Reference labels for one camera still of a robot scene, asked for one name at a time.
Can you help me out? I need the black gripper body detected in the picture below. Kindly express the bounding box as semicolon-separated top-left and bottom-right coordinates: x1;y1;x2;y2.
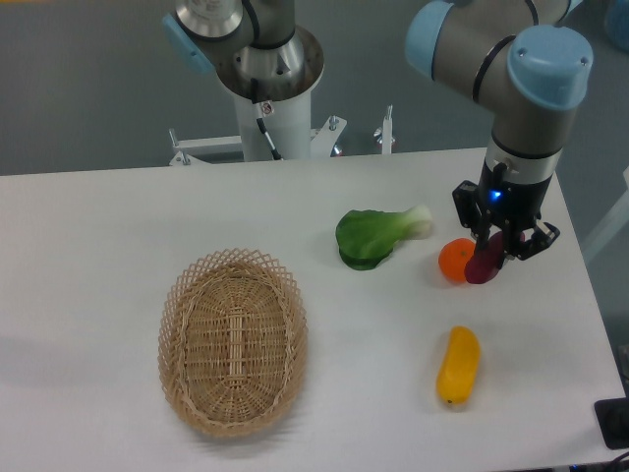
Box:
452;163;560;261

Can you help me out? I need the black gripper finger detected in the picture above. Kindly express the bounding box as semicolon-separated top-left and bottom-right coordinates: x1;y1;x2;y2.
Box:
473;215;492;255
496;226;514;269

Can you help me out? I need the purple sweet potato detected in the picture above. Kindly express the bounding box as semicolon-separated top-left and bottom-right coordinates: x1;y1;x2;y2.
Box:
464;231;514;284

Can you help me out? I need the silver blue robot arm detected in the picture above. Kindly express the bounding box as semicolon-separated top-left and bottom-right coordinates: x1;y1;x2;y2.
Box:
162;1;593;283

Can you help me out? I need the orange tangerine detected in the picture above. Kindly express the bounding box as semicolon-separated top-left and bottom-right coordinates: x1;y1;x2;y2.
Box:
437;238;476;283

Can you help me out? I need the green bok choy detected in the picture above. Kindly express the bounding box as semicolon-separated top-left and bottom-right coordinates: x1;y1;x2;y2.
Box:
335;206;432;270

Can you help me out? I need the yellow mango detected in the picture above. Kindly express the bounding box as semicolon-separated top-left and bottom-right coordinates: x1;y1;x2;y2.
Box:
436;325;482;405

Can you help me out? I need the black device at table edge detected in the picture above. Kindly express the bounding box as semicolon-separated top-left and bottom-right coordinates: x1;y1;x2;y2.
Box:
594;397;628;450

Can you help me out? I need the oval wicker basket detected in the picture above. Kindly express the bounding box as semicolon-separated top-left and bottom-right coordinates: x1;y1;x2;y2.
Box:
158;249;308;439

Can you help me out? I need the white metal base frame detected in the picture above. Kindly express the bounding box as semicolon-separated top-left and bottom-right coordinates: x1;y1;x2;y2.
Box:
168;104;396;166

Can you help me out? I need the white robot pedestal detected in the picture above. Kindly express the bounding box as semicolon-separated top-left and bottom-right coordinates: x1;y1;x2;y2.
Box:
232;91;311;162

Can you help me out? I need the black cable on pedestal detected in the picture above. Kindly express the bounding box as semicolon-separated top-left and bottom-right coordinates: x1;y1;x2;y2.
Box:
250;78;283;161

